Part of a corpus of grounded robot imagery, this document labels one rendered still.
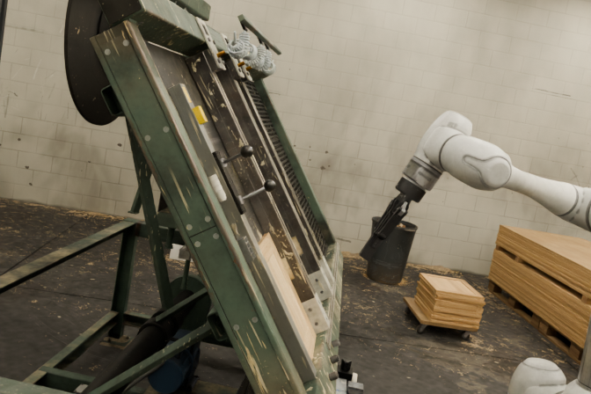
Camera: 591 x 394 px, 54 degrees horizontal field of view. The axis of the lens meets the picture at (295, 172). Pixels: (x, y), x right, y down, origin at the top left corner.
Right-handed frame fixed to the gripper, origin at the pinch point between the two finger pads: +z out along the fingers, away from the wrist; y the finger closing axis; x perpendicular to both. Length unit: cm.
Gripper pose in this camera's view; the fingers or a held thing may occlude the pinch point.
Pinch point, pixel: (370, 246)
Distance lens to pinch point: 157.0
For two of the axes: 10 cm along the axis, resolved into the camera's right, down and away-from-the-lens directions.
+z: -5.5, 8.3, 0.8
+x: 8.3, 5.5, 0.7
